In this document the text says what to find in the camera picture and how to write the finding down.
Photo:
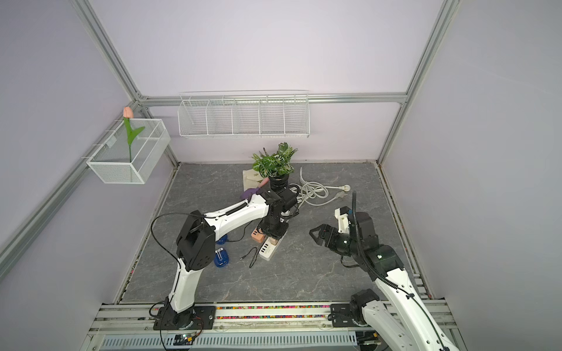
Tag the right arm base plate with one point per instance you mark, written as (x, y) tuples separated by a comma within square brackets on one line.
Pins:
[(373, 315)]

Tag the white mesh wall basket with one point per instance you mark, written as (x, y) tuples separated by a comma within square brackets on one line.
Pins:
[(110, 161)]

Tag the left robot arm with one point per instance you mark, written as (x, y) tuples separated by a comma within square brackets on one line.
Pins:
[(197, 238)]

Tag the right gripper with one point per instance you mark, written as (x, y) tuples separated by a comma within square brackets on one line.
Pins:
[(330, 238)]

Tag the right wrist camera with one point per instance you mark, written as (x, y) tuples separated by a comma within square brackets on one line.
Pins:
[(343, 221)]

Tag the white power strip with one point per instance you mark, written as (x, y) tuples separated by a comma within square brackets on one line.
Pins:
[(267, 250)]

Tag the orange power strip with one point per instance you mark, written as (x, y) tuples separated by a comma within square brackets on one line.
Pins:
[(258, 236)]

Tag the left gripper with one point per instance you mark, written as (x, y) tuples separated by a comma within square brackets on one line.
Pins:
[(276, 235)]

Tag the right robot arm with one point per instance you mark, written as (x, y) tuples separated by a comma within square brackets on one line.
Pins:
[(412, 327)]

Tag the blue electric shaver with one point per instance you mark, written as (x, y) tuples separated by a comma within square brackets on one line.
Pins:
[(222, 240), (221, 258)]

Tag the purple pink garden trowel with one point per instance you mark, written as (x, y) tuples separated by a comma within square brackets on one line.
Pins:
[(248, 193)]

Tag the white gardening glove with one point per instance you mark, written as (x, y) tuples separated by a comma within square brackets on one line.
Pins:
[(251, 179)]

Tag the white wire wall shelf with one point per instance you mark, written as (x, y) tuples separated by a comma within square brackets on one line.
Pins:
[(255, 113)]

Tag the artificial pink tulip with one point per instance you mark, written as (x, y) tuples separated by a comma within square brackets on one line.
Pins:
[(131, 133)]

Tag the potted green plant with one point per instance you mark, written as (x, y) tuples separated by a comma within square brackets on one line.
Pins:
[(275, 168)]

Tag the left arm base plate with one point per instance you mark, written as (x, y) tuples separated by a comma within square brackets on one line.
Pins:
[(196, 318)]

